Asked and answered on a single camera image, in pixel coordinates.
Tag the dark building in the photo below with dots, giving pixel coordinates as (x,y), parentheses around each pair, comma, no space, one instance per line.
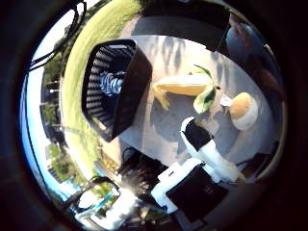
(51,112)

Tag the black slatted plastic basket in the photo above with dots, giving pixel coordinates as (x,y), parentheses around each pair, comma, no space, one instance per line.
(128,93)

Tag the yellow banana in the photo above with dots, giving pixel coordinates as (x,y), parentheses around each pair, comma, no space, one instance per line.
(184,86)

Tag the black white zebra plush toy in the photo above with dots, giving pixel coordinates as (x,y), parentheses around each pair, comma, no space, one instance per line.
(110,83)

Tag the black mesh cart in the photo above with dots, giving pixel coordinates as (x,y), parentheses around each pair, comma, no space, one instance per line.
(141,170)

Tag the blue striped frame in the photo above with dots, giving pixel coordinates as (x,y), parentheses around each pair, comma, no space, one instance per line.
(104,200)

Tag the person in dark clothes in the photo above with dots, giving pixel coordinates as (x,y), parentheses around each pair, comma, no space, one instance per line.
(243,41)

